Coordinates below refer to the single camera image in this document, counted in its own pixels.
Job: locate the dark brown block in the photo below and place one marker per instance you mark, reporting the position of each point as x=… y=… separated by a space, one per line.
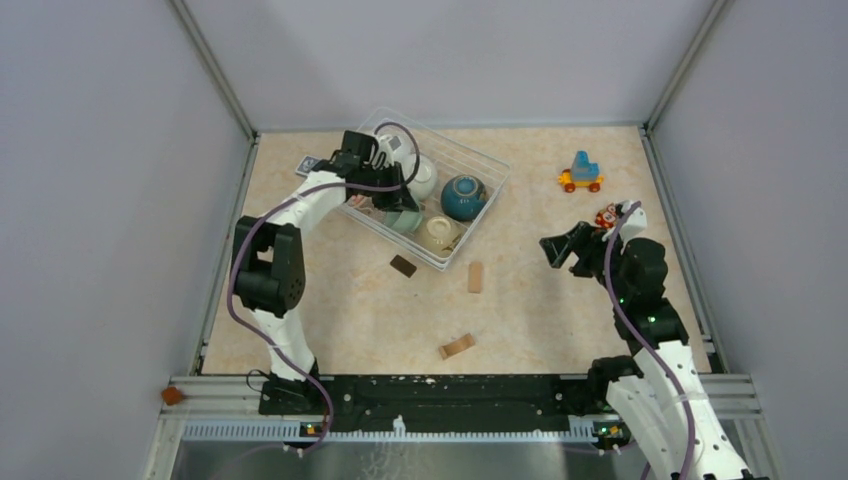
x=403 y=266

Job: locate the light wooden block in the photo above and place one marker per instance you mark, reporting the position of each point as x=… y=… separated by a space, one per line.
x=475 y=277

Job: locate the small white bowl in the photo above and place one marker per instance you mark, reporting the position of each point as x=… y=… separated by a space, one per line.
x=393 y=148

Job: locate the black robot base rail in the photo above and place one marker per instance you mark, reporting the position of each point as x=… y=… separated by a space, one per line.
x=439 y=403

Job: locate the arched wooden block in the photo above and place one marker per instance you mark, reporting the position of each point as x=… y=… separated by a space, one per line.
x=457 y=346

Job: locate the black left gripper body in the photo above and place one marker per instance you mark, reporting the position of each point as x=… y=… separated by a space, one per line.
x=383 y=165

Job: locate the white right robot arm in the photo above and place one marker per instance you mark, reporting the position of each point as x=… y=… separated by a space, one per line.
x=655 y=390

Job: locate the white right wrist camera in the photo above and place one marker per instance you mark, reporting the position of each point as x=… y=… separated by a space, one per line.
x=632 y=221

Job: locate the colourful toy block car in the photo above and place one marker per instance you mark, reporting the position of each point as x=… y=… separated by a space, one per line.
x=582 y=174

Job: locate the light green celadon bowl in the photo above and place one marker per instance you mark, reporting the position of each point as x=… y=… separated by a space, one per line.
x=403 y=222

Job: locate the dark teal bowl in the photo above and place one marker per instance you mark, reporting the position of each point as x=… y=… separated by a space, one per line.
x=463 y=198

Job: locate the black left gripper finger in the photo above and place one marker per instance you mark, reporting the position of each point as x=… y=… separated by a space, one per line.
x=383 y=180
x=403 y=199

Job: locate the orange block on frame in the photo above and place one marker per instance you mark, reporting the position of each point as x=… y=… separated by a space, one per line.
x=172 y=396

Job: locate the white orange pattern bowl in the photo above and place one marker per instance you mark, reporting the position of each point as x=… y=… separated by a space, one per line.
x=360 y=202

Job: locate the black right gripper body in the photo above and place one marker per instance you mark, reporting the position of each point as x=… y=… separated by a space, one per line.
x=592 y=260

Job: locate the beige flower pattern bowl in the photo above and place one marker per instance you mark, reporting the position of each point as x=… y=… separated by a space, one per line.
x=439 y=235

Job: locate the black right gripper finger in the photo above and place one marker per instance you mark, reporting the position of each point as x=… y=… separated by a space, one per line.
x=578 y=236
x=557 y=248

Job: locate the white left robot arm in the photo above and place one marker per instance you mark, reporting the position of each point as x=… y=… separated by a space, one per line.
x=267 y=272

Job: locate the large white bowl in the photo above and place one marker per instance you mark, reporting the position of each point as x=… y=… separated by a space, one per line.
x=424 y=181

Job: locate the blue playing card box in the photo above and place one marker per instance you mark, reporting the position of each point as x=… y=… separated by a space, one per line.
x=308 y=165

